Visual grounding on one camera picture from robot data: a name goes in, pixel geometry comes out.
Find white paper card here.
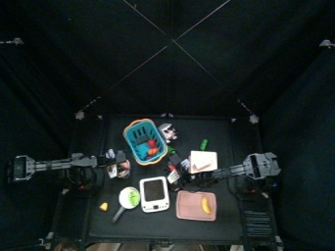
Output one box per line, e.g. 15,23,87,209
188,150,220,175

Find white toy scale black screen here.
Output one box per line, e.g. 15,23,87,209
138,176,170,214

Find teal basket with orange rim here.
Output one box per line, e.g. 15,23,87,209
121,118,169,167

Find light green toy slice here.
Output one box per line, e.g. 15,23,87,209
126,189,141,206

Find black and white cow toy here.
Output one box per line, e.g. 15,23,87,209
157,123,180,144

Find pink cutting board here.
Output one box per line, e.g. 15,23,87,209
174,190,218,223

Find yellow toy banana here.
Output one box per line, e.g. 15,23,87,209
200,196,214,216

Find white toy pan grey handle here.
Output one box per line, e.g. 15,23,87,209
110,186,142,225

